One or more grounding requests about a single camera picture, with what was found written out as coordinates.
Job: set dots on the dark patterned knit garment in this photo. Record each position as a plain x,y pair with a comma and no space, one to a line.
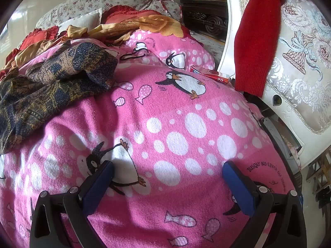
51,95

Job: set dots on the pink penguin print blanket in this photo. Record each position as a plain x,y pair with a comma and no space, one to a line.
168,108

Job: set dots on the red knit sweater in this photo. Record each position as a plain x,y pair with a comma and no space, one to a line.
256,31

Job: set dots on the wooden stool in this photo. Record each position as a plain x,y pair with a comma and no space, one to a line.
319,169

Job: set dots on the patterned floor rug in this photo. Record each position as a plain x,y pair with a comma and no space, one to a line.
206,42

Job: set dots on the dark carved wooden cabinet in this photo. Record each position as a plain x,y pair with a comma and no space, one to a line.
204,13

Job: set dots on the white pillow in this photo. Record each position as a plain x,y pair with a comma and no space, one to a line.
85,18

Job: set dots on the small red cushion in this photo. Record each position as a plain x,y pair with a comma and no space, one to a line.
121,13

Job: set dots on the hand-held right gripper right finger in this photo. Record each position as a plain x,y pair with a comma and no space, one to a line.
238,188

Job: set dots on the small red box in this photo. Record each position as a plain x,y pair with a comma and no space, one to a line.
212,74

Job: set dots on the floral pillow with red tie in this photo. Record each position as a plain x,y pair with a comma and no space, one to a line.
168,7

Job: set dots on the orange and red blanket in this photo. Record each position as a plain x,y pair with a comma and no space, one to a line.
155,24

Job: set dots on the large red frilled cushion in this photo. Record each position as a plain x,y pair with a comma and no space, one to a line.
33,37

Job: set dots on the white chair with floral upholstery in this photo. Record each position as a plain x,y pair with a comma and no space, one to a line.
297,69

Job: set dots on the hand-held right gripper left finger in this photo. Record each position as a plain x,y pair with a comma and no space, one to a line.
99,186

